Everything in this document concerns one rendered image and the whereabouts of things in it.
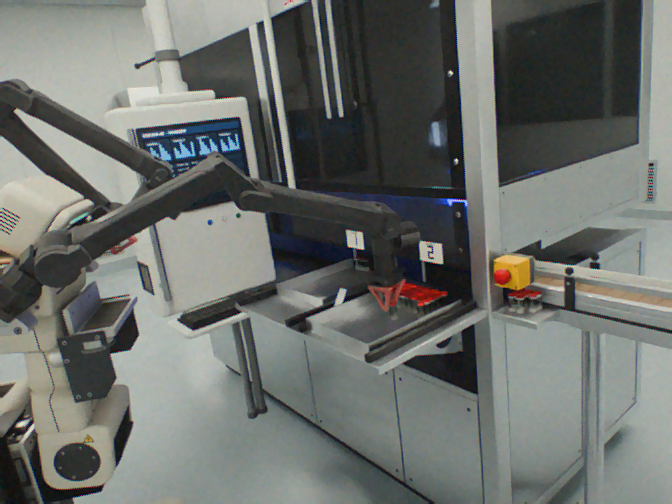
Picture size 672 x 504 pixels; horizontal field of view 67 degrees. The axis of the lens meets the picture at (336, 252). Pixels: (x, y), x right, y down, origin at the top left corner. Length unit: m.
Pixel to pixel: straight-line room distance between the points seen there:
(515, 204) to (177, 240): 1.17
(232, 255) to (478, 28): 1.22
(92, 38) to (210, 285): 4.98
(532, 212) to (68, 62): 5.71
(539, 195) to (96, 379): 1.24
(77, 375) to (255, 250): 0.99
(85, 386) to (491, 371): 1.03
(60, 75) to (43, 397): 5.39
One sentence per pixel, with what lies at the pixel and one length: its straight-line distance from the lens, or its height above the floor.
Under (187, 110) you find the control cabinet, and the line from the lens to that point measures 1.94.
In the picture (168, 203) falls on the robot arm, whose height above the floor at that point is 1.31.
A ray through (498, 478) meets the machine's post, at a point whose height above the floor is 0.35.
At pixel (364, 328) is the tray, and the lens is 1.36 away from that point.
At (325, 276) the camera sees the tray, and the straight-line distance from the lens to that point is 1.83.
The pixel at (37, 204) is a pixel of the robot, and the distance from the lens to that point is 1.24.
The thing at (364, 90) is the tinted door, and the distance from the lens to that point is 1.60.
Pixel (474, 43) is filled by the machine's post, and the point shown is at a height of 1.56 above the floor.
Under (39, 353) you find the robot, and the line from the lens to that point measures 1.37.
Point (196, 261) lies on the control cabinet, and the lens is 1.97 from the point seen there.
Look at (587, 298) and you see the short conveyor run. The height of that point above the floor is 0.93.
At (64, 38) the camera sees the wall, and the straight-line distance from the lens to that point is 6.61.
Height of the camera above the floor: 1.44
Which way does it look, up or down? 15 degrees down
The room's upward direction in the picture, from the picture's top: 7 degrees counter-clockwise
